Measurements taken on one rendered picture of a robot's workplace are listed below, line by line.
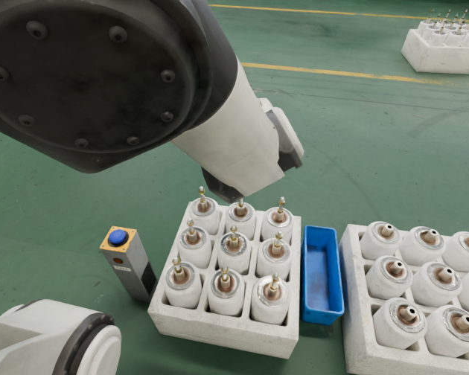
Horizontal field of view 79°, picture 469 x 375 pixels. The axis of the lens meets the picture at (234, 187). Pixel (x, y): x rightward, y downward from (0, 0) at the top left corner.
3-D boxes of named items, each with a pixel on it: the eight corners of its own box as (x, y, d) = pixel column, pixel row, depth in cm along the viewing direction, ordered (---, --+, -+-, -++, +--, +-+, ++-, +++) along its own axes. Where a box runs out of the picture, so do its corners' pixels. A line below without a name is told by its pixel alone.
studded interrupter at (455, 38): (453, 59, 213) (475, 19, 194) (447, 63, 209) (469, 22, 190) (440, 56, 218) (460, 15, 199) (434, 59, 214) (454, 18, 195)
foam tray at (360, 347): (496, 399, 76) (551, 386, 63) (345, 373, 80) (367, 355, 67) (445, 267, 102) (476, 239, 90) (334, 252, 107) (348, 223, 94)
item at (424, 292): (433, 324, 82) (470, 297, 69) (398, 318, 83) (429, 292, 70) (423, 292, 89) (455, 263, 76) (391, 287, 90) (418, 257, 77)
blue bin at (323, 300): (334, 329, 88) (345, 315, 79) (298, 324, 89) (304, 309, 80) (327, 246, 108) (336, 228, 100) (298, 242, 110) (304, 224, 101)
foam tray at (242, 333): (288, 359, 82) (298, 340, 69) (159, 334, 87) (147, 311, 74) (292, 245, 109) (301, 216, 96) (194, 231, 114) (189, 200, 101)
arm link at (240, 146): (322, 185, 39) (279, 76, 20) (240, 228, 41) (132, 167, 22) (286, 124, 44) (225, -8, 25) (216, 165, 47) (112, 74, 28)
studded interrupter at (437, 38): (437, 60, 212) (458, 20, 193) (426, 62, 210) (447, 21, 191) (427, 56, 219) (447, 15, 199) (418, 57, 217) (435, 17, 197)
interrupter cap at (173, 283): (176, 297, 70) (176, 296, 69) (160, 276, 74) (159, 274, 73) (201, 277, 73) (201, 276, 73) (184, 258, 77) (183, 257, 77)
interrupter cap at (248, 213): (225, 219, 86) (225, 218, 86) (232, 201, 91) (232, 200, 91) (249, 225, 85) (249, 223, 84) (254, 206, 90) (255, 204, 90)
